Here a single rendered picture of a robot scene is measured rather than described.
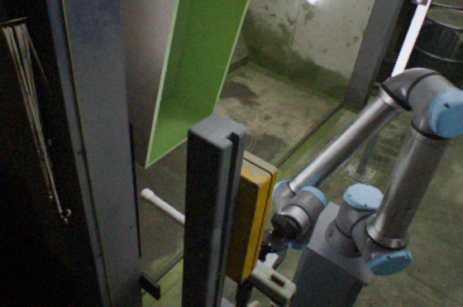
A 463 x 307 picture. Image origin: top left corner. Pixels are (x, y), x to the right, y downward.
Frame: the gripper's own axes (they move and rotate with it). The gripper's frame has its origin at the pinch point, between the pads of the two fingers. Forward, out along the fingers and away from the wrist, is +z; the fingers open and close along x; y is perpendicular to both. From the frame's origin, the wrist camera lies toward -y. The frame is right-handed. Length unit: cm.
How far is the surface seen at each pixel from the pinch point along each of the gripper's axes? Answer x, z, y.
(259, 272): -3.7, 2.7, -5.1
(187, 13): 122, -111, -5
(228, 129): -2, 20, -55
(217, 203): -3, 23, -44
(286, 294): -11.5, 3.2, -5.1
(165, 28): 83, -54, -23
